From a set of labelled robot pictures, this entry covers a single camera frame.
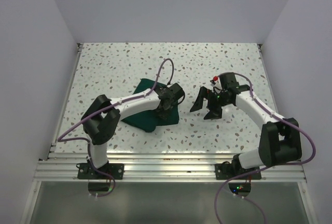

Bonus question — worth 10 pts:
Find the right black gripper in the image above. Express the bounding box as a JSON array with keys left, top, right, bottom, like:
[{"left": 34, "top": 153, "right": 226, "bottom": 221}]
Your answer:
[{"left": 190, "top": 86, "right": 231, "bottom": 120}]

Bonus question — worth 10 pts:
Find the green surgical cloth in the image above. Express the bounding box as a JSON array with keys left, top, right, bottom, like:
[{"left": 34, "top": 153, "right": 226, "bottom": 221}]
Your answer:
[{"left": 121, "top": 78, "right": 179, "bottom": 133}]

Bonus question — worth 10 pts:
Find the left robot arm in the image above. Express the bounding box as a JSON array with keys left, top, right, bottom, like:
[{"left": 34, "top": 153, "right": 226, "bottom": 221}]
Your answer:
[{"left": 81, "top": 87, "right": 184, "bottom": 179}]

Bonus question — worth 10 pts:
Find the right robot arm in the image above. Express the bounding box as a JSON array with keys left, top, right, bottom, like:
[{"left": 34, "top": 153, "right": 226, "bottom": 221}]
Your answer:
[{"left": 191, "top": 85, "right": 302, "bottom": 179}]

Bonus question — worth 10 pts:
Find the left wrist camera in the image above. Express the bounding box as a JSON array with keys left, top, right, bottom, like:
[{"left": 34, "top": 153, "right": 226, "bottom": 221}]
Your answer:
[{"left": 156, "top": 83, "right": 185, "bottom": 105}]

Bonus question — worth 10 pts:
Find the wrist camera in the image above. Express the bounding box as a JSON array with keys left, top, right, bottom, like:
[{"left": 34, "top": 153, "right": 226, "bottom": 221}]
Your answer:
[
  {"left": 210, "top": 72, "right": 250, "bottom": 94},
  {"left": 156, "top": 83, "right": 185, "bottom": 105}
]

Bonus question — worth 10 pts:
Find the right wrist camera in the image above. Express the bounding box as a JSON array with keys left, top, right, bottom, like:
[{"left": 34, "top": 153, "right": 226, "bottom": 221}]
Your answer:
[{"left": 210, "top": 72, "right": 250, "bottom": 94}]

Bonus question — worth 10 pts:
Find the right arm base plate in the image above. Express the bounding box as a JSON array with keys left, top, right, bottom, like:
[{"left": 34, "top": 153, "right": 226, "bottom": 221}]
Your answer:
[{"left": 214, "top": 162, "right": 262, "bottom": 180}]

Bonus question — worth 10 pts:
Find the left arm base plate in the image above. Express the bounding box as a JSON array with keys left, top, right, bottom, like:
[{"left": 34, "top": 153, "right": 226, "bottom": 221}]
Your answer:
[{"left": 76, "top": 162, "right": 125, "bottom": 180}]

